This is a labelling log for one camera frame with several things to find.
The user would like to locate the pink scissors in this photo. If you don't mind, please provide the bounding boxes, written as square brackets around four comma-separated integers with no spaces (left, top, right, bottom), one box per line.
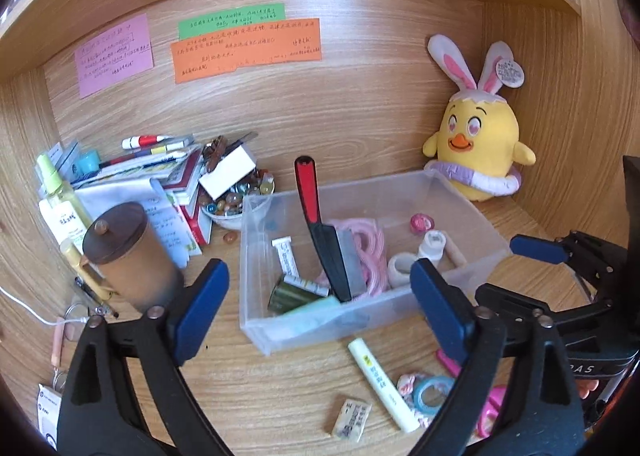
[435,348,509,439]

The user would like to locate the cream lip balm tube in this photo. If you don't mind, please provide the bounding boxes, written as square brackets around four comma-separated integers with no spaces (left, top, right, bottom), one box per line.
[445,233,468,268]

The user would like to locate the white pill bottle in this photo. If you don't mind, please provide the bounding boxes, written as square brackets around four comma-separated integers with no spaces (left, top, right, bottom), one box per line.
[418,230,447,266]

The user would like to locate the white bandage roll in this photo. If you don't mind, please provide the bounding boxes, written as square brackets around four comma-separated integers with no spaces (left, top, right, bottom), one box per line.
[386,252,418,288]

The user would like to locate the teal tape roll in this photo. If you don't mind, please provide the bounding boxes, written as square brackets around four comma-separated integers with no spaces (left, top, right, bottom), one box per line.
[412,376,454,416]

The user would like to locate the pink round compact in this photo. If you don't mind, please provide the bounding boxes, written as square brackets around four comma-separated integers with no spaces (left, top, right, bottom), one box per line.
[409,213,435,235]

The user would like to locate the pink white braided bracelet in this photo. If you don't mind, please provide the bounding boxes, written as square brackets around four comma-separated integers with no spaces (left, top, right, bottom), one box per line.
[396,371,442,429]

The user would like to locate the pale yellow glue stick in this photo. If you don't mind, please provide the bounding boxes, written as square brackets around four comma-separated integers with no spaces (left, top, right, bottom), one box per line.
[347,338,420,433]

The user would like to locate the pink rope bundle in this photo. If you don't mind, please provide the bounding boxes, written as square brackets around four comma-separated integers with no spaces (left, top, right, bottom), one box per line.
[314,216,390,300]

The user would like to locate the red black lint brush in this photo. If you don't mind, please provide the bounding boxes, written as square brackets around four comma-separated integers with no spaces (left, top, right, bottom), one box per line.
[294,156,367,303]

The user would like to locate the wooden eraser block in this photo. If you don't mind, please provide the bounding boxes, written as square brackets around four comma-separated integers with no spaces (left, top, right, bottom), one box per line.
[332,398,372,443]

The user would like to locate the light blue white tube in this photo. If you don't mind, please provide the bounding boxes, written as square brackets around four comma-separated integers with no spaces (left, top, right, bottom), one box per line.
[266,296,342,341]

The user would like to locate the green glass bottle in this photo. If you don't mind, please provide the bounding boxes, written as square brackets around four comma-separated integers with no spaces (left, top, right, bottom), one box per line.
[267,283,321,314]

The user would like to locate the small white ointment tube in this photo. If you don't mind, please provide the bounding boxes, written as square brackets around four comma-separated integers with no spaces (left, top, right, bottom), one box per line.
[271,236,300,278]

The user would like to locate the person right hand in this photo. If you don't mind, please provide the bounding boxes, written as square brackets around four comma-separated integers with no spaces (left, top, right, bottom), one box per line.
[576,379,600,400]

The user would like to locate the pink pen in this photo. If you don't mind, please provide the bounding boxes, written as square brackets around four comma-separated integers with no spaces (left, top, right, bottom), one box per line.
[50,317,65,368]

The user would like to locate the brown lidded mug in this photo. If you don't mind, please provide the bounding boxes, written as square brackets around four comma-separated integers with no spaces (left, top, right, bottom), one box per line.
[82,202,183,313]

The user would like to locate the yellow chick plush toy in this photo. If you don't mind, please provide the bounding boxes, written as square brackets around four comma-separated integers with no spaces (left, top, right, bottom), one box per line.
[422,34,536,202]

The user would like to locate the clear plastic storage bin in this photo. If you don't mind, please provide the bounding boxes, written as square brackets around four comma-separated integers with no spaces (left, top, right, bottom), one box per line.
[240,171,511,355]

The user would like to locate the white paper sheet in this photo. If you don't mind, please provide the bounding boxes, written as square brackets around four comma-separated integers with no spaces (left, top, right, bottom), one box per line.
[76,178,202,268]

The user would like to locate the green spray bottle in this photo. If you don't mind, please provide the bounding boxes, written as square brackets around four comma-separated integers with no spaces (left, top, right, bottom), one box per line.
[37,154,92,254]

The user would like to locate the glass bowl of beads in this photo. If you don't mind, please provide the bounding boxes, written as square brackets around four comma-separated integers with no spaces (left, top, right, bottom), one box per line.
[201,168,276,231]

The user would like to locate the stack of books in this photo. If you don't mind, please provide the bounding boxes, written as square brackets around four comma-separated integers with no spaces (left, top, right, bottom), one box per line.
[74,133,262,247]

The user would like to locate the red white marker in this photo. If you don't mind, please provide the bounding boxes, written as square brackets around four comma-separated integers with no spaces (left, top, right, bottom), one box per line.
[122,135,170,150]

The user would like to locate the orange sticky note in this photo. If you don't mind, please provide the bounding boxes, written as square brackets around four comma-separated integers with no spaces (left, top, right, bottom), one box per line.
[171,18,322,84]

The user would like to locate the pink sticky note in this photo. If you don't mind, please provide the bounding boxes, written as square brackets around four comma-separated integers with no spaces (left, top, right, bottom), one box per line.
[74,13,154,98]

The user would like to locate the green sticky note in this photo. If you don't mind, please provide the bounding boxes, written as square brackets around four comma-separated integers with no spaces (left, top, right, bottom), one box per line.
[178,3,286,40]

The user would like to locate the white charging cable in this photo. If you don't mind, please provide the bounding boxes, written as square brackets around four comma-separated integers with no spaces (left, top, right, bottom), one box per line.
[0,285,91,328]

